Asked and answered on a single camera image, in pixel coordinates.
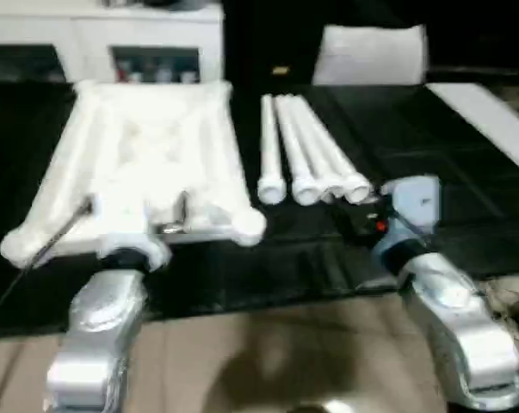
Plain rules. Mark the white plastic table leg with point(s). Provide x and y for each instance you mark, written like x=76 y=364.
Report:
x=295 y=146
x=270 y=146
x=334 y=146
x=315 y=146

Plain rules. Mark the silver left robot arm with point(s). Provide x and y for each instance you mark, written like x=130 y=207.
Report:
x=100 y=310

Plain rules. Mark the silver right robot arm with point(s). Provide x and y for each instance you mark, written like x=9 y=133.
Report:
x=457 y=310

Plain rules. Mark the white plastic table top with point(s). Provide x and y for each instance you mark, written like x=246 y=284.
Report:
x=156 y=142

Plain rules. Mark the black work mat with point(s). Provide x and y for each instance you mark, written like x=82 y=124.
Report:
x=435 y=150

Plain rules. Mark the white flat board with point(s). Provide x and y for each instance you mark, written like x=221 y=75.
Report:
x=491 y=125

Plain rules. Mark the black box with gold label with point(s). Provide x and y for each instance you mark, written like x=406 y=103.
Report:
x=267 y=38

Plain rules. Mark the white glass-door cabinet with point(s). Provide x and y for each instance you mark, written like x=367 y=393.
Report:
x=91 y=30

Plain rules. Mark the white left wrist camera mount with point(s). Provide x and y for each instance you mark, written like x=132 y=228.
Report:
x=125 y=228

